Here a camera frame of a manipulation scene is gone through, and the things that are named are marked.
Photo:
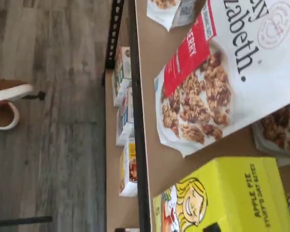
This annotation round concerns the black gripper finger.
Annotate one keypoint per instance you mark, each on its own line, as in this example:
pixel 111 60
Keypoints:
pixel 211 228

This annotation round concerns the yellow label granola box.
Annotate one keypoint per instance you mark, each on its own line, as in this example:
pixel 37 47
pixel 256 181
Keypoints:
pixel 131 169

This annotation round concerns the black metal shelf rack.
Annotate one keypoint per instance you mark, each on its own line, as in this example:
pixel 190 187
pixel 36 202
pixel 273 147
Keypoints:
pixel 137 120

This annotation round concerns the blue label granola box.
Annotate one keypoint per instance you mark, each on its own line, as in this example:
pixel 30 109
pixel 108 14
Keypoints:
pixel 125 120

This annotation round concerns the green label granola box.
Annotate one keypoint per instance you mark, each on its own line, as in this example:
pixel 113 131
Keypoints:
pixel 125 62

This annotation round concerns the light wooden shelf board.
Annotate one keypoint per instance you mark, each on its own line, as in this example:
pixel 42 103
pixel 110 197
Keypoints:
pixel 149 48

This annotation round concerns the purely elizabeth small boxes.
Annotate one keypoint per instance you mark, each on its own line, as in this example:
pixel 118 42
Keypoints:
pixel 111 169

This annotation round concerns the white granola bag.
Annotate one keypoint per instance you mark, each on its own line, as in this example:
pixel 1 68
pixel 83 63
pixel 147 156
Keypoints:
pixel 280 130

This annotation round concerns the red label granola bag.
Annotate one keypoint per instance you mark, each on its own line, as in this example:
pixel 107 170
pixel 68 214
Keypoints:
pixel 207 96

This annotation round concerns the orange label granola bag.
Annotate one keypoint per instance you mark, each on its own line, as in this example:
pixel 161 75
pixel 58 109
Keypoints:
pixel 159 7

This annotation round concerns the white rimmed brown seat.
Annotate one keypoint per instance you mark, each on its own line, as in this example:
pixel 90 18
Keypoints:
pixel 4 94

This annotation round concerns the black metal stand frame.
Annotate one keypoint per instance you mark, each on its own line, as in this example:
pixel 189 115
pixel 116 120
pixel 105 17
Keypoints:
pixel 19 219

